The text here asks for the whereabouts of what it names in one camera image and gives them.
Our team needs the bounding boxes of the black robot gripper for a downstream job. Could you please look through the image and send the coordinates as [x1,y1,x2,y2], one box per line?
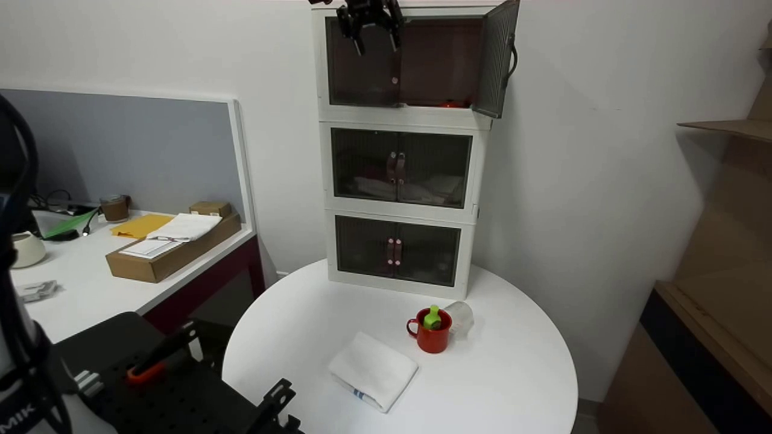
[335,0,402,54]

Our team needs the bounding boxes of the dark translucent cabinet door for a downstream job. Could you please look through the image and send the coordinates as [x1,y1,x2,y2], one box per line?
[325,16,401,105]
[474,0,522,118]

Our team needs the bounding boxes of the white three-tier cabinet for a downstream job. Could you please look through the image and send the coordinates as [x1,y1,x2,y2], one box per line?
[312,0,504,298]

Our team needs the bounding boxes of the grey desk partition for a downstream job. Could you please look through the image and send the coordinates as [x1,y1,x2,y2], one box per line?
[0,82,253,223]

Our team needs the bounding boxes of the white papers on box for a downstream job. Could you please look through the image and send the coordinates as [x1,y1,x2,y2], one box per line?
[125,212,220,260]

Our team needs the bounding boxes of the green object in mug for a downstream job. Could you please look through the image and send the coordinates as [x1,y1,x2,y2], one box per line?
[423,303,441,330]

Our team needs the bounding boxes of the clear plastic cup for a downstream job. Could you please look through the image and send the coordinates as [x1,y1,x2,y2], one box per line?
[447,301,475,339]

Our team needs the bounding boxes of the yellow envelope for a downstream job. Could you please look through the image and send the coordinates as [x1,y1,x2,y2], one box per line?
[114,213,170,239]

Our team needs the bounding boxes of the small brown cup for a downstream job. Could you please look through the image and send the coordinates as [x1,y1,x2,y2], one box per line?
[101,194,131,221]

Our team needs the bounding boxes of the cardboard box tray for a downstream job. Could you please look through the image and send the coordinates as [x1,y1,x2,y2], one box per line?
[106,201,242,282]

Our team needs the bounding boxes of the white round table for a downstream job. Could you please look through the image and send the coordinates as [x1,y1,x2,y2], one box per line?
[222,260,580,434]

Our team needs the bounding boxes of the white folded cloth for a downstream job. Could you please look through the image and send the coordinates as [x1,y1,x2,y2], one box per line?
[328,332,418,411]

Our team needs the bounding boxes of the orange black tool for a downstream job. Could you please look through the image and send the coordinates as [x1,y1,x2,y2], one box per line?
[125,319,202,386]

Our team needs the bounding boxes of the green folder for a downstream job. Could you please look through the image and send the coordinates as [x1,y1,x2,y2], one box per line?
[35,209,97,240]

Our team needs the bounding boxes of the white office desk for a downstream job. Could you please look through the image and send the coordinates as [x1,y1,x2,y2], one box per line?
[13,227,263,342]

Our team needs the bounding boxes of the black clamp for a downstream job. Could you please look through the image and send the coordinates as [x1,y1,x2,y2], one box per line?
[248,379,305,434]

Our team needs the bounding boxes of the white bowl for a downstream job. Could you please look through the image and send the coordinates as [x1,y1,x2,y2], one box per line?
[13,230,45,270]

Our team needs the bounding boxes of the wooden shelf unit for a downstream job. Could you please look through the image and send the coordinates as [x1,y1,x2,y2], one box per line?
[597,19,772,434]

